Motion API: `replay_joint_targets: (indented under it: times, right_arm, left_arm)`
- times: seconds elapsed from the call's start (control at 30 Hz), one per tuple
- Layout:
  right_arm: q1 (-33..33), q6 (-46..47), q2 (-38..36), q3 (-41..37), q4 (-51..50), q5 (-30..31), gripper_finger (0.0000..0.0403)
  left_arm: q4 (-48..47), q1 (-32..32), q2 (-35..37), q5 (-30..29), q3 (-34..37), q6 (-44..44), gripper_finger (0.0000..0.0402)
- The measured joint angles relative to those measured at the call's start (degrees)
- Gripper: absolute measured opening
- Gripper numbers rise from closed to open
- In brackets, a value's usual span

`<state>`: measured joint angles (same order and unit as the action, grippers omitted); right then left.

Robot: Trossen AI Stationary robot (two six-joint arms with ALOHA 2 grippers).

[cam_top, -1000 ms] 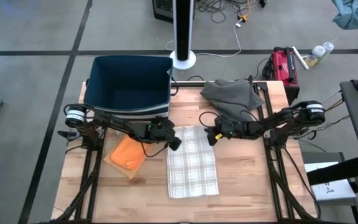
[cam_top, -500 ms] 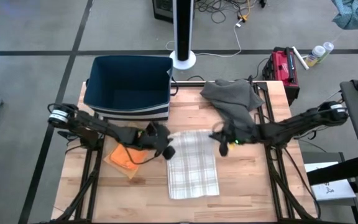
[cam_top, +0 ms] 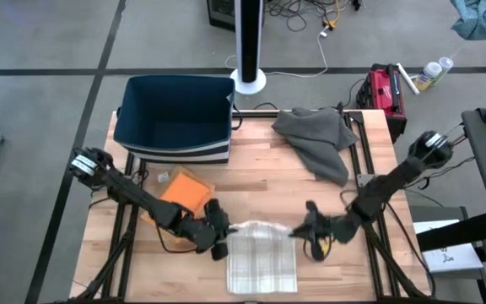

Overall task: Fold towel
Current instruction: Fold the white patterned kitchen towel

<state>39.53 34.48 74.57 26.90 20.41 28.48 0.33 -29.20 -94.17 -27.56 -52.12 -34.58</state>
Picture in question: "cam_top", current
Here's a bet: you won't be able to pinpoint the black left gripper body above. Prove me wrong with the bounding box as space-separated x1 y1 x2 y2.
182 198 232 262

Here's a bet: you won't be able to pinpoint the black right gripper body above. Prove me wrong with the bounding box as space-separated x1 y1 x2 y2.
305 200 346 263

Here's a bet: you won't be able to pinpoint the white towel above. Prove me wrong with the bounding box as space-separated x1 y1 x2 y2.
225 220 299 295

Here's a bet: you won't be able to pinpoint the pale orange waffle towel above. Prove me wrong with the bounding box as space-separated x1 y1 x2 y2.
141 166 217 225

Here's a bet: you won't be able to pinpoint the grey towel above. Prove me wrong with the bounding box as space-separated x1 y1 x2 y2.
271 106 360 187

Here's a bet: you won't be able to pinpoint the navy white striped fabric bin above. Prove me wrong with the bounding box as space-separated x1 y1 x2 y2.
112 74 236 166

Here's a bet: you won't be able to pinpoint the white paper sheet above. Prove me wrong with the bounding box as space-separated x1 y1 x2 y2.
413 219 484 274

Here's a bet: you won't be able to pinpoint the black flat bar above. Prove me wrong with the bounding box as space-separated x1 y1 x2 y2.
415 210 486 253

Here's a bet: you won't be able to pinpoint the red tool bag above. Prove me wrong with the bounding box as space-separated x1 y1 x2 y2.
355 62 408 138

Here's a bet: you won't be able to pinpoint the white tube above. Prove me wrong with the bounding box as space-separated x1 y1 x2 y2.
396 62 420 96

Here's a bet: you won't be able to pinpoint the yellow label wipes canister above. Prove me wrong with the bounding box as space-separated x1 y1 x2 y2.
413 61 443 92

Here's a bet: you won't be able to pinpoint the clear plastic bottle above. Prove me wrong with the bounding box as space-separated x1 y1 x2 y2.
432 57 455 85

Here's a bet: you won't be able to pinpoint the black box device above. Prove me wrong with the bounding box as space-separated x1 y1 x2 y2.
207 0 238 32

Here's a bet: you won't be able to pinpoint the teal patterned cloth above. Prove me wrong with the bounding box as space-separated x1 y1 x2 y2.
449 0 486 41

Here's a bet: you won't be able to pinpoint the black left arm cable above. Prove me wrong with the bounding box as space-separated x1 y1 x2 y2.
155 225 198 255

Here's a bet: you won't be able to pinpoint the black aluminium table frame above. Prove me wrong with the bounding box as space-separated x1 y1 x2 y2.
55 109 438 304

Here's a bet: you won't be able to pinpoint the white power cable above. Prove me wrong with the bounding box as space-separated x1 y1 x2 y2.
224 25 331 79

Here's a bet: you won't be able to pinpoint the tangled black floor cables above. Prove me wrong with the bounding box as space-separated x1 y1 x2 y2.
263 0 354 33

